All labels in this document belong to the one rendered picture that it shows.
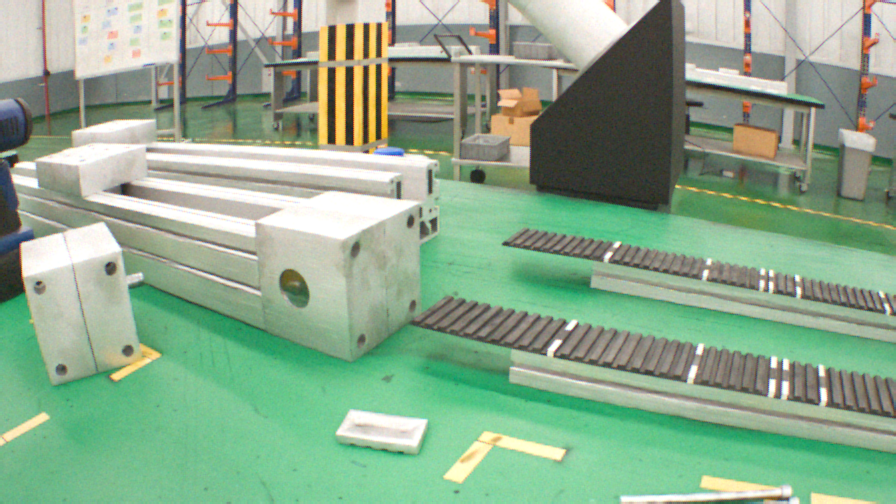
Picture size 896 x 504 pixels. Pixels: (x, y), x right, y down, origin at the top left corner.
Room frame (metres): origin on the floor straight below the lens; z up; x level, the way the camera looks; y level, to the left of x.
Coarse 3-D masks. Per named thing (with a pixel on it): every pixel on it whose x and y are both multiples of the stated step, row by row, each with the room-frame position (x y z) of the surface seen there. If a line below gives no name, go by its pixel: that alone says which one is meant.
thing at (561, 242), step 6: (564, 234) 0.61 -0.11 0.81; (558, 240) 0.59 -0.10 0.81; (564, 240) 0.59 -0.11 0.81; (570, 240) 0.59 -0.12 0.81; (546, 246) 0.57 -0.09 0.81; (552, 246) 0.57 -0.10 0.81; (558, 246) 0.57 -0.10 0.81; (564, 246) 0.57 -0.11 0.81; (546, 252) 0.57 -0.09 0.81; (552, 252) 0.56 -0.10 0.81; (558, 252) 0.56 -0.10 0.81
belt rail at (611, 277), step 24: (600, 264) 0.55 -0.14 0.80; (600, 288) 0.55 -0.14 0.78; (624, 288) 0.54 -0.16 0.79; (648, 288) 0.52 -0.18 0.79; (672, 288) 0.52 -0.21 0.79; (696, 288) 0.50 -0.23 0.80; (720, 288) 0.49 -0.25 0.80; (744, 288) 0.48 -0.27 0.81; (744, 312) 0.47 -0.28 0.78; (768, 312) 0.46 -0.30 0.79; (792, 312) 0.45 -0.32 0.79; (816, 312) 0.44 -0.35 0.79; (840, 312) 0.42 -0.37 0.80; (864, 312) 0.41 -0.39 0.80; (864, 336) 0.41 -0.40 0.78; (888, 336) 0.40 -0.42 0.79
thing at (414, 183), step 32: (160, 160) 0.82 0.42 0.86; (192, 160) 0.78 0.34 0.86; (224, 160) 0.76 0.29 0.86; (256, 160) 0.75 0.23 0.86; (288, 160) 0.78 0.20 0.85; (320, 160) 0.76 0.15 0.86; (352, 160) 0.73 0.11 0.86; (384, 160) 0.71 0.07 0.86; (416, 160) 0.71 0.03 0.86; (288, 192) 0.69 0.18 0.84; (320, 192) 0.66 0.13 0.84; (352, 192) 0.66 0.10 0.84; (384, 192) 0.62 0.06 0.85; (416, 192) 0.69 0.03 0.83
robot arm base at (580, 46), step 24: (528, 0) 1.00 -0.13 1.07; (552, 0) 0.98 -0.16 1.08; (576, 0) 0.98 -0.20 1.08; (600, 0) 1.00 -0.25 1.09; (552, 24) 0.99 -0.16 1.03; (576, 24) 0.97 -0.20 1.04; (600, 24) 0.96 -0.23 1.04; (624, 24) 0.98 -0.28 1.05; (576, 48) 0.97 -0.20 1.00; (600, 48) 0.95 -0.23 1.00
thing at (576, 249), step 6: (576, 240) 0.59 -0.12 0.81; (582, 240) 0.59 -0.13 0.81; (588, 240) 0.59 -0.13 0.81; (570, 246) 0.57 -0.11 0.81; (576, 246) 0.57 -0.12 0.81; (582, 246) 0.57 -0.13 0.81; (588, 246) 0.58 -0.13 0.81; (564, 252) 0.56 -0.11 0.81; (570, 252) 0.56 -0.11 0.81; (576, 252) 0.55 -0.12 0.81; (582, 252) 0.56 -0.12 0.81
